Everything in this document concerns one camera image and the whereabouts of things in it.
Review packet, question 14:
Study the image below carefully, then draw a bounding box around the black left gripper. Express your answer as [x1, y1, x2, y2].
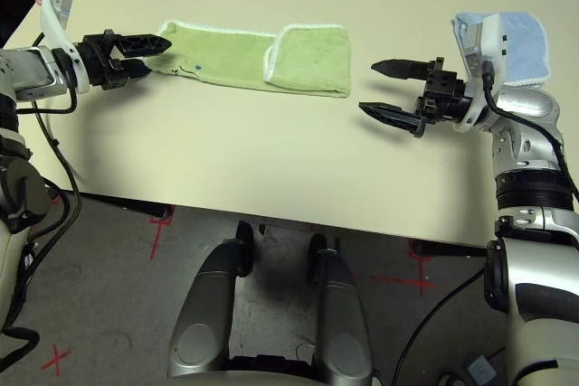
[74, 29, 173, 91]

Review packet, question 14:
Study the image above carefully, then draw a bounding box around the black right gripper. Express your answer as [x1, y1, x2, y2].
[358, 56, 467, 139]

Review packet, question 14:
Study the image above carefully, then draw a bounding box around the green towel with white trim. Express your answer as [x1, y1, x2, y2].
[156, 19, 352, 99]

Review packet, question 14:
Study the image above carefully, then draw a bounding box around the folded blue towel with embroidery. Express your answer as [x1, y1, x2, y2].
[451, 11, 552, 89]

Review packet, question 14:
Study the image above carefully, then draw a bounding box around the grey power adapter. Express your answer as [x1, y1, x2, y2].
[468, 353, 495, 381]

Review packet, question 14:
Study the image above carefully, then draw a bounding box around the short black left wrist cable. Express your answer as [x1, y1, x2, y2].
[15, 76, 79, 116]

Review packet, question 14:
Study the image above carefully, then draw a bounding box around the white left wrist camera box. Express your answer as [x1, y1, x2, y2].
[38, 0, 91, 96]

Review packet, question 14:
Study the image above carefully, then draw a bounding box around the long black right arm cable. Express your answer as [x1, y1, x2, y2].
[481, 60, 579, 202]

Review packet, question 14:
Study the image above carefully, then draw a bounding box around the hanging black right elbow cable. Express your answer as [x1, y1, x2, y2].
[391, 266, 488, 386]

